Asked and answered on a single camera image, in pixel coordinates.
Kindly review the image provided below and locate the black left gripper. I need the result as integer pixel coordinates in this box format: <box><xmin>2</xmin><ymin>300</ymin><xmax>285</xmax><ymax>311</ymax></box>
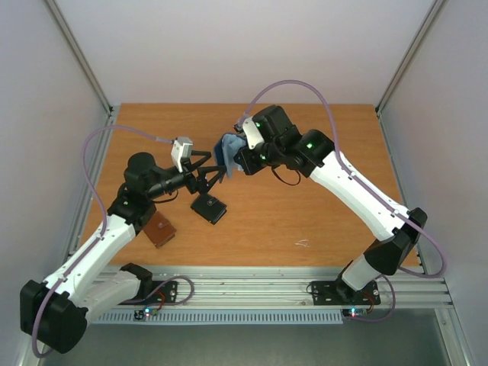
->
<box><xmin>147</xmin><ymin>149</ymin><xmax>226</xmax><ymax>200</ymax></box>

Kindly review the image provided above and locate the dark blue card holder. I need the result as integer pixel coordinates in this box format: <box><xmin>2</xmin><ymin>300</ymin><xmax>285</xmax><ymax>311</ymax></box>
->
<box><xmin>213</xmin><ymin>133</ymin><xmax>247</xmax><ymax>178</ymax></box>

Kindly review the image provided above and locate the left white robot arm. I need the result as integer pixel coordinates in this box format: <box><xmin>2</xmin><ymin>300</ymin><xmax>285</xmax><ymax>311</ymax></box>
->
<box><xmin>20</xmin><ymin>151</ymin><xmax>226</xmax><ymax>358</ymax></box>

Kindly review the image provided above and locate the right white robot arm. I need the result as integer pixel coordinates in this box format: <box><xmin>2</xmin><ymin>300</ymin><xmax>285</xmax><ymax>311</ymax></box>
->
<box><xmin>234</xmin><ymin>105</ymin><xmax>427</xmax><ymax>304</ymax></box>

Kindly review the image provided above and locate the black card holder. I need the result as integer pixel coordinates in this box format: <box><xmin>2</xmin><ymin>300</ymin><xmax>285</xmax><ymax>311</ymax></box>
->
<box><xmin>191</xmin><ymin>194</ymin><xmax>227</xmax><ymax>225</ymax></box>

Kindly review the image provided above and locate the brown card holder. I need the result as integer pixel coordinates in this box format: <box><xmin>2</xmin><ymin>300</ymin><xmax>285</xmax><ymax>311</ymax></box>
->
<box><xmin>143</xmin><ymin>211</ymin><xmax>177</xmax><ymax>249</ymax></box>

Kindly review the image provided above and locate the left small circuit board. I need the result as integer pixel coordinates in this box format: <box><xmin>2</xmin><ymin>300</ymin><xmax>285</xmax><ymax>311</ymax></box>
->
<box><xmin>133</xmin><ymin>307</ymin><xmax>159</xmax><ymax>321</ymax></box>

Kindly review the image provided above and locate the small circuit board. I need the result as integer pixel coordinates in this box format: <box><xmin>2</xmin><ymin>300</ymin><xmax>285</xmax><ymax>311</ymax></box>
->
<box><xmin>342</xmin><ymin>307</ymin><xmax>369</xmax><ymax>319</ymax></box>
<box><xmin>133</xmin><ymin>307</ymin><xmax>159</xmax><ymax>321</ymax></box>

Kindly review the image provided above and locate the right small circuit board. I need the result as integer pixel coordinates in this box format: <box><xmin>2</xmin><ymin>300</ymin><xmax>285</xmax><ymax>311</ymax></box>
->
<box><xmin>342</xmin><ymin>307</ymin><xmax>369</xmax><ymax>319</ymax></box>

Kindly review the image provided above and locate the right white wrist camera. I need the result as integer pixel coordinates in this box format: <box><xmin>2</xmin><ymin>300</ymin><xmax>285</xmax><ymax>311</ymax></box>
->
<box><xmin>234</xmin><ymin>117</ymin><xmax>265</xmax><ymax>149</ymax></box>

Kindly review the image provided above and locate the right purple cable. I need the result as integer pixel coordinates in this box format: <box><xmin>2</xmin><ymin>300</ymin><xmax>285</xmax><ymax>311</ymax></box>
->
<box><xmin>243</xmin><ymin>80</ymin><xmax>446</xmax><ymax>323</ymax></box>

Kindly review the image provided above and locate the purple cable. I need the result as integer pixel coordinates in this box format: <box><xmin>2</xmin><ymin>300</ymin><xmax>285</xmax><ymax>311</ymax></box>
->
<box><xmin>243</xmin><ymin>80</ymin><xmax>446</xmax><ymax>323</ymax></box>
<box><xmin>30</xmin><ymin>125</ymin><xmax>176</xmax><ymax>358</ymax></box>

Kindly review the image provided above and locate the aluminium rail base frame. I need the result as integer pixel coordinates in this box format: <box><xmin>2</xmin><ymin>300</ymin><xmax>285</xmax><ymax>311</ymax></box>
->
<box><xmin>147</xmin><ymin>265</ymin><xmax>453</xmax><ymax>310</ymax></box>

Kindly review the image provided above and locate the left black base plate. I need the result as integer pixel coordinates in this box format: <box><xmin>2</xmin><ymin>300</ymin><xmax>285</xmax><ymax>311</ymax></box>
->
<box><xmin>143</xmin><ymin>281</ymin><xmax>178</xmax><ymax>306</ymax></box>

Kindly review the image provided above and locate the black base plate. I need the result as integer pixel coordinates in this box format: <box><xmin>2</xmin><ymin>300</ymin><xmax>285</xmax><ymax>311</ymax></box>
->
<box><xmin>143</xmin><ymin>281</ymin><xmax>178</xmax><ymax>306</ymax></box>
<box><xmin>307</xmin><ymin>281</ymin><xmax>381</xmax><ymax>306</ymax></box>

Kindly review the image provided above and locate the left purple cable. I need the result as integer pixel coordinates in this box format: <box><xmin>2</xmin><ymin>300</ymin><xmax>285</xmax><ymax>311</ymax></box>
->
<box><xmin>30</xmin><ymin>125</ymin><xmax>176</xmax><ymax>358</ymax></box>

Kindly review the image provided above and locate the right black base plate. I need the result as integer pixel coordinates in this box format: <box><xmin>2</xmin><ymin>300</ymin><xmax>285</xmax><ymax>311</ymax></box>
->
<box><xmin>307</xmin><ymin>281</ymin><xmax>381</xmax><ymax>306</ymax></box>

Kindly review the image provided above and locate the slotted grey cable duct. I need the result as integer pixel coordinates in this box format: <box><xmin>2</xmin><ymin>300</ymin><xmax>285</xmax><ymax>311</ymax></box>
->
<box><xmin>95</xmin><ymin>309</ymin><xmax>343</xmax><ymax>326</ymax></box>

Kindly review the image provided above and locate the left aluminium corner post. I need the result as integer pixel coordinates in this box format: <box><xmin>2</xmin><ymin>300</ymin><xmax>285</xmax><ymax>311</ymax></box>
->
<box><xmin>43</xmin><ymin>0</ymin><xmax>114</xmax><ymax>116</ymax></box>

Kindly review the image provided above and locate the aluminium corner post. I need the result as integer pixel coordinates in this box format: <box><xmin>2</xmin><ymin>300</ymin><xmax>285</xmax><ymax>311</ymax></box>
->
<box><xmin>375</xmin><ymin>0</ymin><xmax>448</xmax><ymax>117</ymax></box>
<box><xmin>43</xmin><ymin>0</ymin><xmax>114</xmax><ymax>116</ymax></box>

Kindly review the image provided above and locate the right aluminium corner post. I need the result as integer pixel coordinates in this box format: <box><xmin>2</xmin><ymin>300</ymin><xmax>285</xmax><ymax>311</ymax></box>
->
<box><xmin>375</xmin><ymin>0</ymin><xmax>448</xmax><ymax>117</ymax></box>

